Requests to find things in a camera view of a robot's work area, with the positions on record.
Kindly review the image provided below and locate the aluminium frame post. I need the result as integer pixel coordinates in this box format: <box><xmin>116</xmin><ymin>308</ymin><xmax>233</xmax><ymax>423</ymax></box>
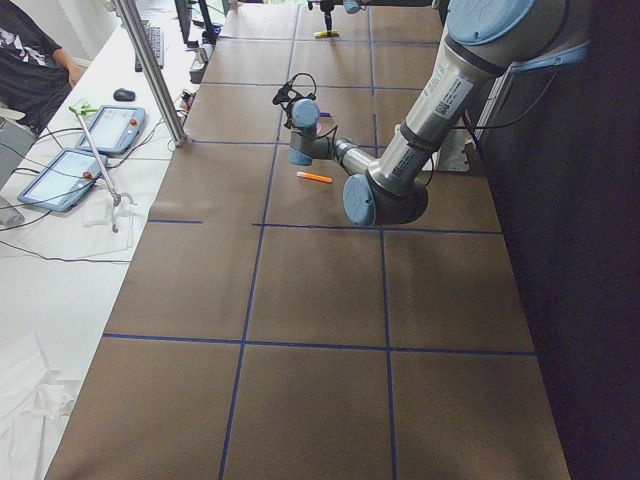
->
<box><xmin>112</xmin><ymin>0</ymin><xmax>187</xmax><ymax>148</ymax></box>

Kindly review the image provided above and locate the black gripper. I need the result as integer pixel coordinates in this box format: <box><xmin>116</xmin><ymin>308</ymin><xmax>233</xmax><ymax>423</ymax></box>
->
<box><xmin>307</xmin><ymin>0</ymin><xmax>335</xmax><ymax>31</ymax></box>

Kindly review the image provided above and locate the crumpled white tissue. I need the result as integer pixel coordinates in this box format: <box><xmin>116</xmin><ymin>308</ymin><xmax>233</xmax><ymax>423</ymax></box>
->
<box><xmin>31</xmin><ymin>384</ymin><xmax>77</xmax><ymax>419</ymax></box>

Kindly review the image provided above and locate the near blue teach pendant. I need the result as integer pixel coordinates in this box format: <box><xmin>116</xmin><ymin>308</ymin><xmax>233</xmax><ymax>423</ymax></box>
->
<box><xmin>17</xmin><ymin>148</ymin><xmax>101</xmax><ymax>213</ymax></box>

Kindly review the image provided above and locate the black computer mouse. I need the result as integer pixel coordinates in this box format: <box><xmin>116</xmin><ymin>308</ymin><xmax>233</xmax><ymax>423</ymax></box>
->
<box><xmin>113</xmin><ymin>88</ymin><xmax>136</xmax><ymax>102</ymax></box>

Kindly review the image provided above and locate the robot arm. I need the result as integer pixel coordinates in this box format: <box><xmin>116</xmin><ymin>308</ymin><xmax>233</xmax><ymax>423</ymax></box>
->
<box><xmin>305</xmin><ymin>0</ymin><xmax>448</xmax><ymax>36</ymax></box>

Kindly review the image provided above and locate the far blue teach pendant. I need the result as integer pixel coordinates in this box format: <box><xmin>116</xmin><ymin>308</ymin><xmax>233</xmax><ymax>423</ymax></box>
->
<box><xmin>81</xmin><ymin>105</ymin><xmax>146</xmax><ymax>155</ymax></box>

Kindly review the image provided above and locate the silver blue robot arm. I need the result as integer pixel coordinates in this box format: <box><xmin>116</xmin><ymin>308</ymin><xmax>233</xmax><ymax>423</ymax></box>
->
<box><xmin>273</xmin><ymin>1</ymin><xmax>592</xmax><ymax>226</ymax></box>

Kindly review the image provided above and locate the black monitor stand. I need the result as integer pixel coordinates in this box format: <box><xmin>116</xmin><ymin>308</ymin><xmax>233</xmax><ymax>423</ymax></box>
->
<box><xmin>174</xmin><ymin>0</ymin><xmax>222</xmax><ymax>50</ymax></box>

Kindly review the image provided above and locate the grey reacher grabber tool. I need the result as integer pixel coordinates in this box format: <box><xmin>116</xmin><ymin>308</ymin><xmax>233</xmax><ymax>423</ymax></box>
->
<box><xmin>69</xmin><ymin>99</ymin><xmax>134</xmax><ymax>233</ymax></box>

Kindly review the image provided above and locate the yellow highlighter pen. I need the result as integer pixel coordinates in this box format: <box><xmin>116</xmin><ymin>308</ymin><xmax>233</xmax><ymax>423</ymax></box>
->
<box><xmin>314</xmin><ymin>30</ymin><xmax>340</xmax><ymax>39</ymax></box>

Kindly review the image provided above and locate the seated person in black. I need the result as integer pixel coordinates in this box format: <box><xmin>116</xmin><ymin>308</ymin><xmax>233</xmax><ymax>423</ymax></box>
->
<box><xmin>1</xmin><ymin>1</ymin><xmax>83</xmax><ymax>135</ymax></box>

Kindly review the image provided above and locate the black keyboard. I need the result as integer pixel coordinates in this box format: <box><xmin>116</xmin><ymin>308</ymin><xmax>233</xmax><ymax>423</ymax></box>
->
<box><xmin>143</xmin><ymin>23</ymin><xmax>165</xmax><ymax>69</ymax></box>

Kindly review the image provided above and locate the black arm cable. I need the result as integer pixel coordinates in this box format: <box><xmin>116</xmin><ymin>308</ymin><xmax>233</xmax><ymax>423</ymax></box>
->
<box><xmin>272</xmin><ymin>72</ymin><xmax>318</xmax><ymax>130</ymax></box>

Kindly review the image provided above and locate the blue teach pendant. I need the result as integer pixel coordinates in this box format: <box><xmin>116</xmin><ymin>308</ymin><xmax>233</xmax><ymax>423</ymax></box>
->
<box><xmin>17</xmin><ymin>148</ymin><xmax>101</xmax><ymax>213</ymax></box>
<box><xmin>81</xmin><ymin>105</ymin><xmax>146</xmax><ymax>155</ymax></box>

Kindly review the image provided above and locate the orange highlighter pen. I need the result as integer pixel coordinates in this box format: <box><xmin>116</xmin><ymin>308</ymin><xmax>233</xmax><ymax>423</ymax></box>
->
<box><xmin>296</xmin><ymin>171</ymin><xmax>333</xmax><ymax>184</ymax></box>

